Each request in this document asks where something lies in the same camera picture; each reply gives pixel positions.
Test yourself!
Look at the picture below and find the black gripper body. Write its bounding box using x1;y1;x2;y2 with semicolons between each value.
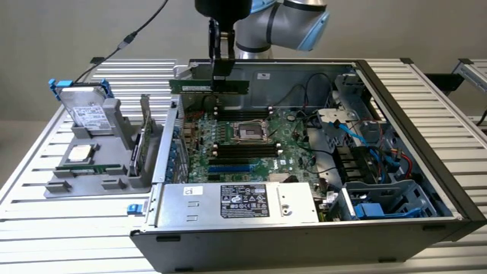
194;0;253;21

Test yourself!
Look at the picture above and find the green RAM stick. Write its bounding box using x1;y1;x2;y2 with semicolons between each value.
55;163;123;175
169;79;251;95

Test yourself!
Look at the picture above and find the CPU socket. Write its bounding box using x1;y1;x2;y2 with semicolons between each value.
227;120;273;142

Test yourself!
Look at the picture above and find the graphics card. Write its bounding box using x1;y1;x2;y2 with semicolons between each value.
129;94;158;177

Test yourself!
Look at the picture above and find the black expansion slot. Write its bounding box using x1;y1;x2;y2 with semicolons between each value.
209;159;253;166

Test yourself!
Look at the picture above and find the green motherboard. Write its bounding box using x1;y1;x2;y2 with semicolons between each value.
186;107;333;198

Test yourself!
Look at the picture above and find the blue expansion slot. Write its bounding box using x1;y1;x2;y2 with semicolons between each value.
209;164;253;172

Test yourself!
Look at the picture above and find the silver drive cage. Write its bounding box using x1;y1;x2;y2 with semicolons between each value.
315;73;386;138

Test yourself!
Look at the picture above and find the silver hard disk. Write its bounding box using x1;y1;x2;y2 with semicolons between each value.
60;86;111;132

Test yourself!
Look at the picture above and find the grey parts rack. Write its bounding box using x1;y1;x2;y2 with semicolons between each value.
44;98;166;200

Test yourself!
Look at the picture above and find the silver chipset heatsink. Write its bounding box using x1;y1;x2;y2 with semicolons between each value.
267;173;299;184

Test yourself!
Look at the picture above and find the blue disk caddy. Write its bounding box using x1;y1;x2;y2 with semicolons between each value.
48;79;117;101

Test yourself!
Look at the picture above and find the silver power supply unit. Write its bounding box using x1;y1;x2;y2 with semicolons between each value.
154;182;321;229

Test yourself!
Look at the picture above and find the silver CPU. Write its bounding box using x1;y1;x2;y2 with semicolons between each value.
63;144;97;166

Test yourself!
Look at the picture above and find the blue disk bay latch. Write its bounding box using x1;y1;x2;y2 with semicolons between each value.
353;203;386;220

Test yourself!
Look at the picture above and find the grey disk bay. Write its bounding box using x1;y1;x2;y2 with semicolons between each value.
341;179;439;222

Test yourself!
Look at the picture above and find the black open PC case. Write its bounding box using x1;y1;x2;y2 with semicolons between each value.
129;58;487;273

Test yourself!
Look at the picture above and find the black camera cable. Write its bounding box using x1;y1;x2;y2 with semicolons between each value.
74;0;171;84

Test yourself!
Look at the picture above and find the black looped wire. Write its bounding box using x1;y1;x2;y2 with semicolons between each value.
303;72;334;108

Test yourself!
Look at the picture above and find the blue SATA wire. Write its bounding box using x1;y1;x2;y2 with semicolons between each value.
334;120;387;184

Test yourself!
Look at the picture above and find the black fan duct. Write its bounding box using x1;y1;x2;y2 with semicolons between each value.
334;146;382;184

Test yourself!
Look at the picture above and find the black table bracket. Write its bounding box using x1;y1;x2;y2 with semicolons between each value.
423;73;466;92

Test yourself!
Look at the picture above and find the red wire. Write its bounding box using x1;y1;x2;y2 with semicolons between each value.
395;148;417;178

